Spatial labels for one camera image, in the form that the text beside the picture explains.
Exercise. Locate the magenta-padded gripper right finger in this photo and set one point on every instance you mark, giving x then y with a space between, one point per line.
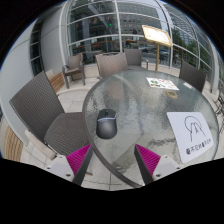
148 160

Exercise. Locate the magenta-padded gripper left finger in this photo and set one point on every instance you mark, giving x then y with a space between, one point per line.
78 160

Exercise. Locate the black computer mouse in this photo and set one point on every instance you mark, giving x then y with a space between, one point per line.
106 126

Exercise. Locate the white printed mouse pad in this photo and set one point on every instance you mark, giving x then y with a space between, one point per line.
195 146

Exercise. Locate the grey wicker chair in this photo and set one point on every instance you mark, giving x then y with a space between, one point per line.
111 65
135 57
75 65
192 76
40 106

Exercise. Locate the wooden slatted bench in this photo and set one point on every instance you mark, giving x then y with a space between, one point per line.
12 145
56 81

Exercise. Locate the laminated picture menu card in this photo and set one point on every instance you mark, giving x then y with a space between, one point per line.
162 83

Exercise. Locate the gold menu stand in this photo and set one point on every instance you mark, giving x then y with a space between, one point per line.
156 34

